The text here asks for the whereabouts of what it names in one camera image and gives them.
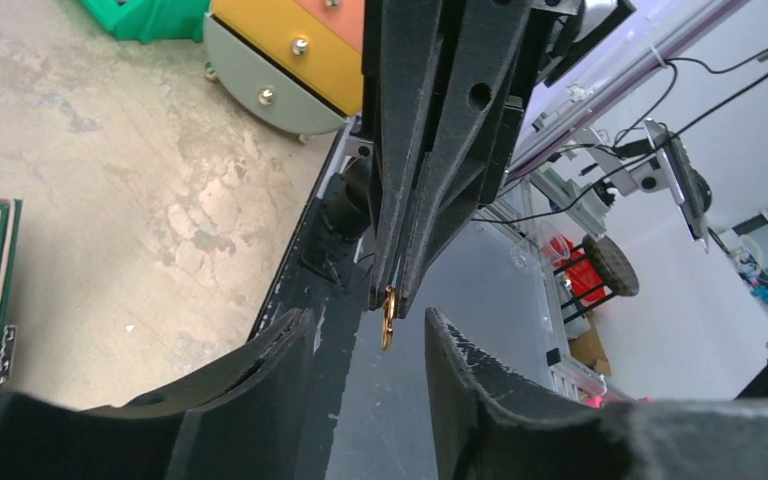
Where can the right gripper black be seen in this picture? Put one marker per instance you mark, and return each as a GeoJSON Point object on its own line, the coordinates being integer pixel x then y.
{"type": "Point", "coordinates": [447, 85]}

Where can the aluminium frame rail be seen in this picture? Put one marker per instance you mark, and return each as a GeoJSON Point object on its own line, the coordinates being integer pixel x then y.
{"type": "Point", "coordinates": [626, 59]}

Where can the white cylinder orange lid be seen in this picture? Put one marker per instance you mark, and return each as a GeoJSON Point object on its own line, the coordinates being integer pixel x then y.
{"type": "Point", "coordinates": [295, 65]}

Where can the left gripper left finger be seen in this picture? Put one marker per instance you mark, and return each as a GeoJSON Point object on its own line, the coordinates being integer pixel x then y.
{"type": "Point", "coordinates": [239, 417]}

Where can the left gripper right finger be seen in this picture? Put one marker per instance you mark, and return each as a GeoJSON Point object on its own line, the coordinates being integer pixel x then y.
{"type": "Point", "coordinates": [490, 422]}

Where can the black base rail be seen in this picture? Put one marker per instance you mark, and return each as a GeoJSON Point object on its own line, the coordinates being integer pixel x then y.
{"type": "Point", "coordinates": [322, 274]}

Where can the black wheeled cart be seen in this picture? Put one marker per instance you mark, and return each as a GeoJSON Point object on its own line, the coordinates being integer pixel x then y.
{"type": "Point", "coordinates": [597, 269]}

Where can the monitor on stand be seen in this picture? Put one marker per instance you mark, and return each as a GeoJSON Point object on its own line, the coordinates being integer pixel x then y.
{"type": "Point", "coordinates": [658, 162]}

